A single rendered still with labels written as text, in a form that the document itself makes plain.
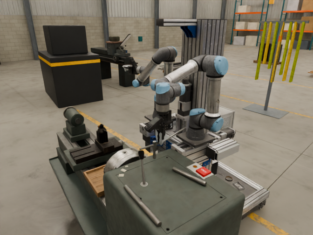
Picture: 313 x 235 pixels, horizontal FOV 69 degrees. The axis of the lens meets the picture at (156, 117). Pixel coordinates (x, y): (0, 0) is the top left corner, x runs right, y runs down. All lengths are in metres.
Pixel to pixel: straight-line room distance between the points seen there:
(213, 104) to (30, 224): 2.31
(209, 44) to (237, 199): 1.18
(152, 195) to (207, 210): 0.25
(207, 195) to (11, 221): 2.44
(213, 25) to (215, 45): 0.16
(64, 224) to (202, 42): 2.30
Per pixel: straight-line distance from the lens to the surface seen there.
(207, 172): 1.28
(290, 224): 3.08
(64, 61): 6.10
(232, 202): 1.15
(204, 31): 1.85
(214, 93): 1.60
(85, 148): 2.14
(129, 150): 1.51
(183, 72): 1.49
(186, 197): 1.13
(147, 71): 2.14
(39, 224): 2.99
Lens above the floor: 2.00
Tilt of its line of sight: 22 degrees down
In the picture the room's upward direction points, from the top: straight up
